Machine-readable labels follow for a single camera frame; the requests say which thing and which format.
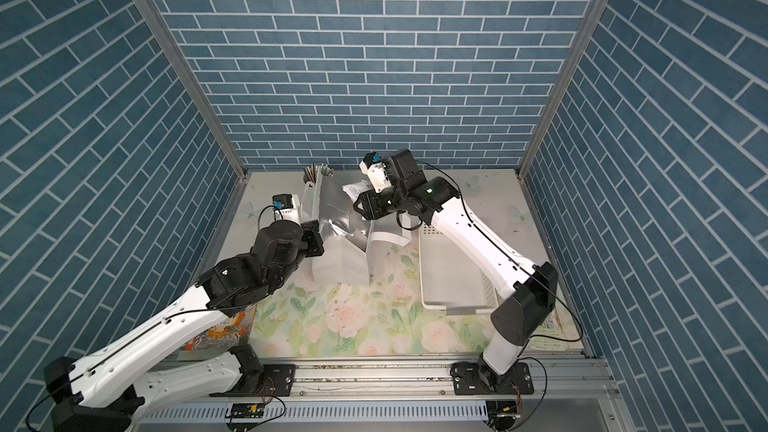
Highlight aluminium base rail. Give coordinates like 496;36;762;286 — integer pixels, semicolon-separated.
137;351;634;431

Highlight colourful printed booklet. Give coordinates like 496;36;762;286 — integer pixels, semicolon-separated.
181;308;255;352

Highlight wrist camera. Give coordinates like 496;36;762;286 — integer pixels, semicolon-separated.
272;193;300;223
359;152;391;193

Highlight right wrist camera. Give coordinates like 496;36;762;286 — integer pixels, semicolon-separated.
359;152;391;193

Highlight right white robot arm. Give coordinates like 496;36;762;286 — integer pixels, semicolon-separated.
353;149;560;395

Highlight white plastic basket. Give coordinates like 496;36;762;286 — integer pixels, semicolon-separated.
419;226;498;315

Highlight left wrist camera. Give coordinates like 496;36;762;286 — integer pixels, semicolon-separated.
272;193;300;223

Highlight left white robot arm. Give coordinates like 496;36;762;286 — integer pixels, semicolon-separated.
44;219;324;431

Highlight white insulated delivery bag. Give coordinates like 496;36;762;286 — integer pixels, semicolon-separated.
300;173;413;285

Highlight white ice pack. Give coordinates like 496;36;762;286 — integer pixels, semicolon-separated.
342;180;372;202

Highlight left green circuit board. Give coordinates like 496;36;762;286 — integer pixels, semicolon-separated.
225;403;265;422

